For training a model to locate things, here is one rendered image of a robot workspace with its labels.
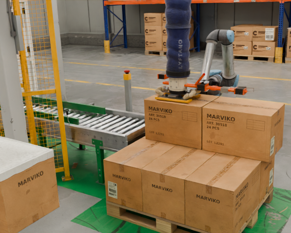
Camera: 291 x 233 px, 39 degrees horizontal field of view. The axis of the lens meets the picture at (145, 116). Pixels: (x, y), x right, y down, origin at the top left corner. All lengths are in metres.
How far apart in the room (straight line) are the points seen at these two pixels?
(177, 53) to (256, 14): 8.81
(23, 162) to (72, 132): 1.98
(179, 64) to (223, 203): 1.32
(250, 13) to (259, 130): 9.18
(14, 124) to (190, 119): 1.58
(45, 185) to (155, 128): 1.57
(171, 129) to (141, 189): 0.68
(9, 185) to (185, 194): 1.40
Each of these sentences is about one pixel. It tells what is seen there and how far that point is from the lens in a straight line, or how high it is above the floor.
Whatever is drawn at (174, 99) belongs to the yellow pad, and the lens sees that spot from 3.74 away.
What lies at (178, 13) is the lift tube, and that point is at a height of 1.73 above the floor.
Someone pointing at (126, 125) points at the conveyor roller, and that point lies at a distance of 4.43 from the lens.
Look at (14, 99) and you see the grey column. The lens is 3.80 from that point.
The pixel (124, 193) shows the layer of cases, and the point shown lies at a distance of 3.59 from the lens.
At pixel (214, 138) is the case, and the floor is 0.67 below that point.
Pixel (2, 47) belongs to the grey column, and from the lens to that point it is 3.70.
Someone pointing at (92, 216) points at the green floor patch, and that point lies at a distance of 3.83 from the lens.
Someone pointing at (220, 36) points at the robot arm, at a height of 1.46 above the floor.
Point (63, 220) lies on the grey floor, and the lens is 3.84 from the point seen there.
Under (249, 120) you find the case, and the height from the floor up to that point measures 0.88.
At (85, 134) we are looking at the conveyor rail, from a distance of 4.28.
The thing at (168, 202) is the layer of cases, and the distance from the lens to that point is 3.35.
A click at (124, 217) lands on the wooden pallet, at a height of 0.02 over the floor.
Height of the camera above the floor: 1.95
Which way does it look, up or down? 18 degrees down
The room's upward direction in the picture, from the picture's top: 2 degrees counter-clockwise
